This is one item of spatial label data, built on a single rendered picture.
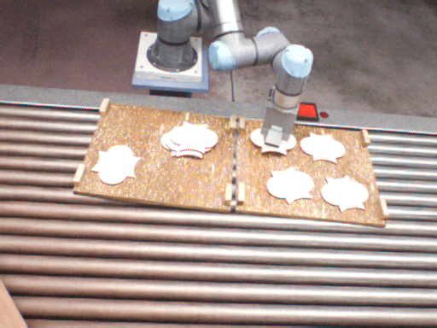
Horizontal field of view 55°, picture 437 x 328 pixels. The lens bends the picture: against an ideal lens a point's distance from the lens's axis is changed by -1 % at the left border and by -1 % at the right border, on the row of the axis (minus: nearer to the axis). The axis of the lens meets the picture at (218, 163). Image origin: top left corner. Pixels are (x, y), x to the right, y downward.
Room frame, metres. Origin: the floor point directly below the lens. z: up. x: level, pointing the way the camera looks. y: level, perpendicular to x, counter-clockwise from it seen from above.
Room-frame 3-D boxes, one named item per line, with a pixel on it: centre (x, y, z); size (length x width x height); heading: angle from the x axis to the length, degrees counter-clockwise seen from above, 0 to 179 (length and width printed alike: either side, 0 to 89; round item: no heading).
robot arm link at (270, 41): (0.99, -0.08, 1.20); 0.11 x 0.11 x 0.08; 30
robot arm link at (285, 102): (0.91, -0.14, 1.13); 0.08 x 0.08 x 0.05
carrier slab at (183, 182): (0.80, 0.17, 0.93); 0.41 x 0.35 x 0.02; 94
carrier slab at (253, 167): (0.84, -0.25, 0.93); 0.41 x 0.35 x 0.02; 95
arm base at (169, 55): (1.30, 0.24, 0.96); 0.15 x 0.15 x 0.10
